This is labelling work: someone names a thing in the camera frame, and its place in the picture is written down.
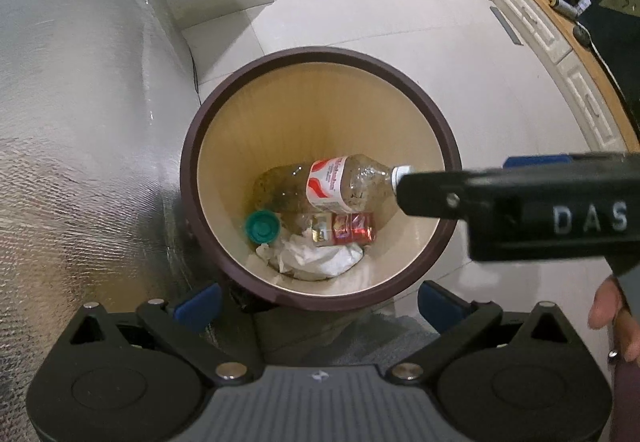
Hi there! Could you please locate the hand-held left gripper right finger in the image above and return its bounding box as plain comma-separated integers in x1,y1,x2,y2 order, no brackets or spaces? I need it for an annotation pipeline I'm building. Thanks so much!
387,281,573,380

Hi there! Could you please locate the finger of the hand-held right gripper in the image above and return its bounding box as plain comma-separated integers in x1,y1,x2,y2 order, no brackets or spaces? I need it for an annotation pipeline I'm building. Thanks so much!
502,153,572,169
397,170,472,223

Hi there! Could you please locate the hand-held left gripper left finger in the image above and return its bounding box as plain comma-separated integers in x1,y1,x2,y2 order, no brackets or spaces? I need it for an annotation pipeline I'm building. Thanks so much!
67,283,263,380

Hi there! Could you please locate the clear bottle red white label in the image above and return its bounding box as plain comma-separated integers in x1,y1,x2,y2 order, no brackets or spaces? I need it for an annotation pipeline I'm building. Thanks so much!
254,153,414,215

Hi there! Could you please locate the brown rimmed cream trash bin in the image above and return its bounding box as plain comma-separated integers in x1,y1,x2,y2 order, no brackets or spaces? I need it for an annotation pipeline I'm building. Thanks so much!
180,47,462,314

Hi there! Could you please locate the person's right forearm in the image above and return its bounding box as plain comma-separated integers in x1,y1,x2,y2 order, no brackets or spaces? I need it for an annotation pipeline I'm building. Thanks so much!
611,357,640,442

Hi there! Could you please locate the person's right hand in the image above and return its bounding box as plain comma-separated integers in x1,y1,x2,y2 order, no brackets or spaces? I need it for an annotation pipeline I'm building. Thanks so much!
587,274,640,364

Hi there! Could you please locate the red labelled bottle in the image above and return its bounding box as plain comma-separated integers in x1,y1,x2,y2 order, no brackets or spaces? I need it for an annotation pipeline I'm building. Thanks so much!
295,211,377,248

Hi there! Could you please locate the green bottle cap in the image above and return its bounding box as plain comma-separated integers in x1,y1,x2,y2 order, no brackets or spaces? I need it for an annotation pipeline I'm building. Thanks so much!
244,210,281,245

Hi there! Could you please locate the crumpled white tissue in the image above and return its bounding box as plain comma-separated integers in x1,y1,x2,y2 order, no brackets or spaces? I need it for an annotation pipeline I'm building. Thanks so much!
256,234,364,281

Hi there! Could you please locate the white drawer unit wooden top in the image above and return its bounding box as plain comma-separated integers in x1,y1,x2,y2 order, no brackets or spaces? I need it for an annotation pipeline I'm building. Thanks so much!
487,0,640,153

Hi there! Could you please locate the black cloth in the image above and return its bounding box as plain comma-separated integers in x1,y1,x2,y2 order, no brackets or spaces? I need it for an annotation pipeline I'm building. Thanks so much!
572,0,640,133

